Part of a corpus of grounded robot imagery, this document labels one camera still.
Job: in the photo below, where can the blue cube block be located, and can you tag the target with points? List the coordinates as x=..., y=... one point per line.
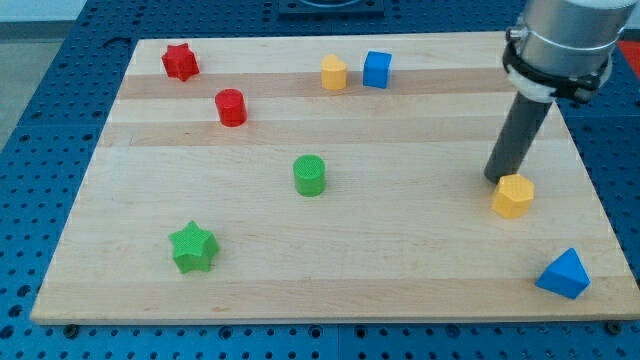
x=376, y=69

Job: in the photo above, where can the black mounting plate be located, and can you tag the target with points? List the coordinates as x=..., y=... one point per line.
x=329, y=7

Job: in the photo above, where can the green cylinder block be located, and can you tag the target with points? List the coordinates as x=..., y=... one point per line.
x=309, y=175

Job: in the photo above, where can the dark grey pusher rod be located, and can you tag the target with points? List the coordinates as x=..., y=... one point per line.
x=521, y=125

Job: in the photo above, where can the wooden board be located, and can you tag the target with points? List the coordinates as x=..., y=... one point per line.
x=403, y=231

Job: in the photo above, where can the red cylinder block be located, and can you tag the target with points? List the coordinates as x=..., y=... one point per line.
x=231, y=107

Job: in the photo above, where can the blue triangle block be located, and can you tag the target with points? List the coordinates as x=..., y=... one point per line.
x=565, y=276

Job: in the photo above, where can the yellow hexagon block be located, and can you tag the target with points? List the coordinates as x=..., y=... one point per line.
x=513, y=196

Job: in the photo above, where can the yellow heart block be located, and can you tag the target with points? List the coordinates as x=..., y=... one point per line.
x=333, y=73

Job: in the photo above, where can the green star block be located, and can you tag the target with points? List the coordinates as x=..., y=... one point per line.
x=193, y=248

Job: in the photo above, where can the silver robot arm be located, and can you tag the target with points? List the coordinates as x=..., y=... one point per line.
x=556, y=49

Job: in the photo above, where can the red star block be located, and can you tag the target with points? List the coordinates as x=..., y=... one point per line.
x=180, y=62

